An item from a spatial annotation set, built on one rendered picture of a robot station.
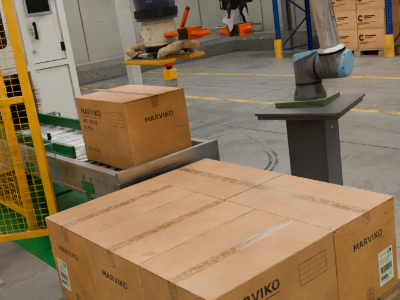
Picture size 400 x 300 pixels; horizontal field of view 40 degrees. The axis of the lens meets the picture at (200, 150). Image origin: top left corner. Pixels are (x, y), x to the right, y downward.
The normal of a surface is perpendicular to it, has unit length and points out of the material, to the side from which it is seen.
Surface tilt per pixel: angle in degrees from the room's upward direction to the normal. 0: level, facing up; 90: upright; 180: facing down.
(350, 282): 90
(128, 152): 90
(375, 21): 91
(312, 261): 90
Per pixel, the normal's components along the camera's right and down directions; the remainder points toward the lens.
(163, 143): 0.61, 0.12
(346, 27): -0.76, 0.34
